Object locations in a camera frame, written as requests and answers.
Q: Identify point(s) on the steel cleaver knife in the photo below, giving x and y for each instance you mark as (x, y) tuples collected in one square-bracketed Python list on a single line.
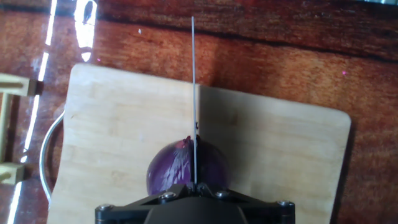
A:
[(194, 93)]

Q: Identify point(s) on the wooden knife rack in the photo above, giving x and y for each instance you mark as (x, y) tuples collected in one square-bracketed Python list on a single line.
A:
[(12, 87)]

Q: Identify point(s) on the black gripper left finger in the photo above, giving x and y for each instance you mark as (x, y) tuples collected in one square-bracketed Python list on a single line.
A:
[(130, 210)]

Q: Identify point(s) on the glossy wood-grain table mat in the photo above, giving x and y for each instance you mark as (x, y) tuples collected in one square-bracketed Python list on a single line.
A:
[(280, 62)]

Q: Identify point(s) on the purple onion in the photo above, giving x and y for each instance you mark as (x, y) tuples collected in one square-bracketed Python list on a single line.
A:
[(168, 171)]

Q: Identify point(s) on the bamboo cutting board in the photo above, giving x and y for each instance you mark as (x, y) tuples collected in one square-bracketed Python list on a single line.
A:
[(109, 124)]

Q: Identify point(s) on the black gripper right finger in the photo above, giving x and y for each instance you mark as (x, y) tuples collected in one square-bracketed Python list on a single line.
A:
[(264, 210)]

